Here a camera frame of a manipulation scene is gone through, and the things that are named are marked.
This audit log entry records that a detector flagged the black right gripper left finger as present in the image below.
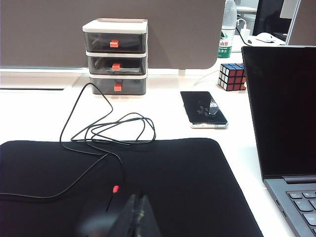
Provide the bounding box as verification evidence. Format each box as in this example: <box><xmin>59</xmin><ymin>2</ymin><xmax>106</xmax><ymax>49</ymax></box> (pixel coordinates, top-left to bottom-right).
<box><xmin>118</xmin><ymin>194</ymin><xmax>143</xmax><ymax>237</ymax></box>

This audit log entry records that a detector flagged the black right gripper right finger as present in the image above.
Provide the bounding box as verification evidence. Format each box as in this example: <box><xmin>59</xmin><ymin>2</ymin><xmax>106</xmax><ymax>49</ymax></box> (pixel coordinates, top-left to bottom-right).
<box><xmin>138</xmin><ymin>195</ymin><xmax>161</xmax><ymax>237</ymax></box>

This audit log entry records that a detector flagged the dark grey open laptop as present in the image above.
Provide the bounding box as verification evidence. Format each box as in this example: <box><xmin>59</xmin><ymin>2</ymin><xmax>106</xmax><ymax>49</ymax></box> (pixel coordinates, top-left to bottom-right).
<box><xmin>241</xmin><ymin>45</ymin><xmax>316</xmax><ymax>237</ymax></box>

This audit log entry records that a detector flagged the black computer mouse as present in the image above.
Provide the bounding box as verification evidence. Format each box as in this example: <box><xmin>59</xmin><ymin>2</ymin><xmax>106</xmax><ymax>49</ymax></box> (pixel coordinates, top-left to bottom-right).
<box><xmin>76</xmin><ymin>195</ymin><xmax>134</xmax><ymax>237</ymax></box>

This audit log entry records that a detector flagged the black mouse pad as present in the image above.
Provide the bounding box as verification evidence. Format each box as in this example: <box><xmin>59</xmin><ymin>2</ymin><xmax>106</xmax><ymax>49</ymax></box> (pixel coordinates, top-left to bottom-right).
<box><xmin>0</xmin><ymin>137</ymin><xmax>264</xmax><ymax>237</ymax></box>

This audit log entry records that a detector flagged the black smartphone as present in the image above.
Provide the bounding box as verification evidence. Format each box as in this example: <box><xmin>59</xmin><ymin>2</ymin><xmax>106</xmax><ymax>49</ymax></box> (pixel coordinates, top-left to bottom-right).
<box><xmin>180</xmin><ymin>91</ymin><xmax>229</xmax><ymax>129</ymax></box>

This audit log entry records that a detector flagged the rubik's cube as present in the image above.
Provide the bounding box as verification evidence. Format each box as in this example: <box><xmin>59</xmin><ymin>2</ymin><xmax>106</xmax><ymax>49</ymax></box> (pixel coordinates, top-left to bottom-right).
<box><xmin>218</xmin><ymin>63</ymin><xmax>247</xmax><ymax>92</ymax></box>

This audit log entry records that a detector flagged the brown desk divider panel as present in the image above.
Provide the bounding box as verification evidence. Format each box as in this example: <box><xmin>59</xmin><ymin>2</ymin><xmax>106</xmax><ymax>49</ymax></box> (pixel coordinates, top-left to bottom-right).
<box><xmin>0</xmin><ymin>0</ymin><xmax>227</xmax><ymax>70</ymax></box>

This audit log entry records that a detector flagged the clear water bottle green label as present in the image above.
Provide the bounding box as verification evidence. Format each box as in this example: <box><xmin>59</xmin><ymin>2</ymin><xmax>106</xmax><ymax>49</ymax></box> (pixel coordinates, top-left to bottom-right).
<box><xmin>217</xmin><ymin>0</ymin><xmax>237</xmax><ymax>59</ymax></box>

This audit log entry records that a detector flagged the white charger plug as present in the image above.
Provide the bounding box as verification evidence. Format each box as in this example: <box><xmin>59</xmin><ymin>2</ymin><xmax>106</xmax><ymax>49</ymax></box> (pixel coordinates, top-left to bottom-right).
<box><xmin>239</xmin><ymin>18</ymin><xmax>251</xmax><ymax>38</ymax></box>

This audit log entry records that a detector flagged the white computer mouse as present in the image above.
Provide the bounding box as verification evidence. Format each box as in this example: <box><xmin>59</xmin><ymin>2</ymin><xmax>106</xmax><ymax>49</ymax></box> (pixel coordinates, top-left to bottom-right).
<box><xmin>255</xmin><ymin>32</ymin><xmax>276</xmax><ymax>43</ymax></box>

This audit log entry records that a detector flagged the black computer monitor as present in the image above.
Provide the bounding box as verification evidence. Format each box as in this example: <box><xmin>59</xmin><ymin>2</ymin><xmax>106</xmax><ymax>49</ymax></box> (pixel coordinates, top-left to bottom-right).
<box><xmin>252</xmin><ymin>0</ymin><xmax>297</xmax><ymax>41</ymax></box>

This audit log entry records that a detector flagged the white framed partition panel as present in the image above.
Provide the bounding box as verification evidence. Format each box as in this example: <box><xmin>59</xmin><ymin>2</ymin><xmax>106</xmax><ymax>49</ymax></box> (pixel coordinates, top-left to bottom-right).
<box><xmin>285</xmin><ymin>0</ymin><xmax>316</xmax><ymax>46</ymax></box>

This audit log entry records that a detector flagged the black mouse cable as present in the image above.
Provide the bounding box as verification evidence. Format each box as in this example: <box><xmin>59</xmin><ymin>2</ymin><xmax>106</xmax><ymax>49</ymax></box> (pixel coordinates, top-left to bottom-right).
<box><xmin>0</xmin><ymin>82</ymin><xmax>157</xmax><ymax>213</ymax></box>

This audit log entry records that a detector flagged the dark drawer with red handle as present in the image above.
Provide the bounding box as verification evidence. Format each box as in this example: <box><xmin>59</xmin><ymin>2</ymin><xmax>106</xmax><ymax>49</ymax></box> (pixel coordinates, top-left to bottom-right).
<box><xmin>83</xmin><ymin>32</ymin><xmax>146</xmax><ymax>54</ymax></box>
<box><xmin>86</xmin><ymin>56</ymin><xmax>147</xmax><ymax>76</ymax></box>
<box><xmin>90</xmin><ymin>78</ymin><xmax>147</xmax><ymax>96</ymax></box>

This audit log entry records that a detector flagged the thin white cable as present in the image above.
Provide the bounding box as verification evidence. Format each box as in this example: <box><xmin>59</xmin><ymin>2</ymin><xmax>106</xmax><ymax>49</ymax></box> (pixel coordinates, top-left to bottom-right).
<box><xmin>194</xmin><ymin>71</ymin><xmax>221</xmax><ymax>86</ymax></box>

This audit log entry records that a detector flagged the white drawer organizer frame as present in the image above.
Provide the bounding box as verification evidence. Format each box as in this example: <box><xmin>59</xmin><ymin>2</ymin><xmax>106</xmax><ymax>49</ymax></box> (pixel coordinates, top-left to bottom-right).
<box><xmin>82</xmin><ymin>18</ymin><xmax>149</xmax><ymax>96</ymax></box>

